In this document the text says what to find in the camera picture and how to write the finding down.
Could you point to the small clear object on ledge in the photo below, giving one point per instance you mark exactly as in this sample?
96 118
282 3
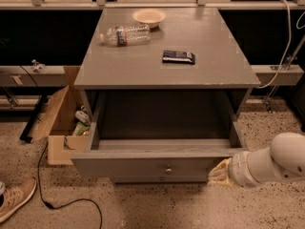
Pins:
37 67

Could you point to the clear plastic water bottle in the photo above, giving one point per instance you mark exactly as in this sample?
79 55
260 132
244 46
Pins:
122 36

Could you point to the white ceramic bowl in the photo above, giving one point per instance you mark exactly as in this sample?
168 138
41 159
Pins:
151 17

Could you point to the open cardboard box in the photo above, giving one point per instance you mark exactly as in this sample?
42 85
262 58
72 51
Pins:
57 123

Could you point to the dark blue snack packet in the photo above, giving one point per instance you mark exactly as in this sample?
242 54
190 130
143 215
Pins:
178 57

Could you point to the round metal drawer knob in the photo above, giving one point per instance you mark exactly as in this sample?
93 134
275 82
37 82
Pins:
168 170

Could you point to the grey top drawer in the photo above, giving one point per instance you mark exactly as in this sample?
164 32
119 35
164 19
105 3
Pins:
136 134

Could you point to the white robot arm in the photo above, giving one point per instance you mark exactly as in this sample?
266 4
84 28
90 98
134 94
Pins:
283 161

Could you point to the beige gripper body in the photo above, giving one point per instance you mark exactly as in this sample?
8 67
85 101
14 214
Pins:
236 169

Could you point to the tan sneaker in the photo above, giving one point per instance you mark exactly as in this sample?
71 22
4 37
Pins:
14 197

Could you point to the grey wooden drawer cabinet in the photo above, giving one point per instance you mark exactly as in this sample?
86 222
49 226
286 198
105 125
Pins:
219 63

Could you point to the white green item in box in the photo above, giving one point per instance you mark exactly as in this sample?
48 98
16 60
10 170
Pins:
83 123

